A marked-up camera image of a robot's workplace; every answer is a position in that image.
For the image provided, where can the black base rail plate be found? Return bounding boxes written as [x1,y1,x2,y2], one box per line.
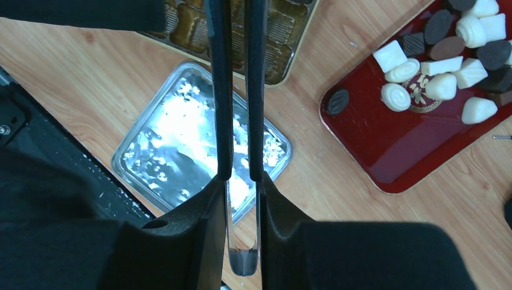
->
[1,69,155,227]

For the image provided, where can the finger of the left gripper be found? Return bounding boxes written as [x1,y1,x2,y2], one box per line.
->
[1,0,165,31]

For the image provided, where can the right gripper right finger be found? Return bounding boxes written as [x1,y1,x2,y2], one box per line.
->
[259,174,476,289]

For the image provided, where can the red chocolate tray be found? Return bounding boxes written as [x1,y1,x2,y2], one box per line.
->
[318,0,512,196]

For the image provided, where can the silver tin lid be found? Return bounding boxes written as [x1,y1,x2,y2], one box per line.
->
[111,62,292,225]

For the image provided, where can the metal tongs black tips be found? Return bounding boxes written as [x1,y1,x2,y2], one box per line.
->
[204,1,269,277]

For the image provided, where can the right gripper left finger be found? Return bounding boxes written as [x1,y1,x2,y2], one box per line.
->
[1,149,226,289]

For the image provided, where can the gold chocolate tin box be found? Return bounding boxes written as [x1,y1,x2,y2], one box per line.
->
[140,0,318,87]

